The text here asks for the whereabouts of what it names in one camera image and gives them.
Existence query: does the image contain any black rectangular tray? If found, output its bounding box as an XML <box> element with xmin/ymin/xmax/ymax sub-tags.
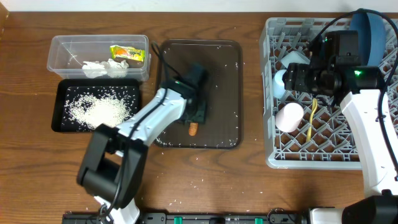
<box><xmin>51</xmin><ymin>79</ymin><xmax>141</xmax><ymax>133</ymax></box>

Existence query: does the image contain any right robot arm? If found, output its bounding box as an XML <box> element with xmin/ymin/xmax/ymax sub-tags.
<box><xmin>283</xmin><ymin>63</ymin><xmax>397</xmax><ymax>223</ymax></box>

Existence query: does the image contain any orange carrot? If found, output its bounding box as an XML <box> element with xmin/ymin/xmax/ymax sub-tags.
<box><xmin>188</xmin><ymin>123</ymin><xmax>198</xmax><ymax>136</ymax></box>

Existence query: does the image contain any clear plastic bin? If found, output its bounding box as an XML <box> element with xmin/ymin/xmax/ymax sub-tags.
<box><xmin>47</xmin><ymin>34</ymin><xmax>151</xmax><ymax>82</ymax></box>

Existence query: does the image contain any dark brown serving tray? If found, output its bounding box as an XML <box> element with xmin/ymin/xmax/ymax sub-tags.
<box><xmin>155</xmin><ymin>39</ymin><xmax>243</xmax><ymax>149</ymax></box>

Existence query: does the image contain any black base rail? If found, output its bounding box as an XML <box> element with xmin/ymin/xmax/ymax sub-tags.
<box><xmin>61</xmin><ymin>211</ymin><xmax>312</xmax><ymax>224</ymax></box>

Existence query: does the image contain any pink cup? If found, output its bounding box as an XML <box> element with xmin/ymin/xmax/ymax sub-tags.
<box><xmin>275</xmin><ymin>103</ymin><xmax>304</xmax><ymax>133</ymax></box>

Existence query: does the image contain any yellow plastic spoon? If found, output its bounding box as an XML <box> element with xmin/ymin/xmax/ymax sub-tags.
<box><xmin>306</xmin><ymin>98</ymin><xmax>318</xmax><ymax>142</ymax></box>

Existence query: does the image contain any dark blue plate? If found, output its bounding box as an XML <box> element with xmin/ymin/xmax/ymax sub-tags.
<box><xmin>349</xmin><ymin>12</ymin><xmax>386</xmax><ymax>66</ymax></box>

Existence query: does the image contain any light blue cup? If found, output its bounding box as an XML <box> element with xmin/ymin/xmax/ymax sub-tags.
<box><xmin>272</xmin><ymin>69</ymin><xmax>286</xmax><ymax>99</ymax></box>

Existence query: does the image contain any light blue bowl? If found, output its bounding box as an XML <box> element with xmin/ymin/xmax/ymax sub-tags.
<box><xmin>280</xmin><ymin>51</ymin><xmax>310</xmax><ymax>68</ymax></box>

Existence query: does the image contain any yellow snack wrapper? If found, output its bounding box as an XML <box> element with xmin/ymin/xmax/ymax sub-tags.
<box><xmin>109</xmin><ymin>45</ymin><xmax>146</xmax><ymax>62</ymax></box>

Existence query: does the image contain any white tissue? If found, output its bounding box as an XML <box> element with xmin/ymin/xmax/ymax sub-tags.
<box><xmin>82</xmin><ymin>58</ymin><xmax>129</xmax><ymax>78</ymax></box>

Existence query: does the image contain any grey dishwasher rack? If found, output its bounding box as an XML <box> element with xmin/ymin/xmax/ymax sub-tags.
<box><xmin>259</xmin><ymin>17</ymin><xmax>397</xmax><ymax>170</ymax></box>

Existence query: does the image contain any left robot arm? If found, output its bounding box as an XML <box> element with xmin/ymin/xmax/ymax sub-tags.
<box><xmin>75</xmin><ymin>65</ymin><xmax>207</xmax><ymax>223</ymax></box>

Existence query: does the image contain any white rice pile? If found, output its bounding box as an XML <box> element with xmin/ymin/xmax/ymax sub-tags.
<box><xmin>61</xmin><ymin>86</ymin><xmax>139</xmax><ymax>132</ymax></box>

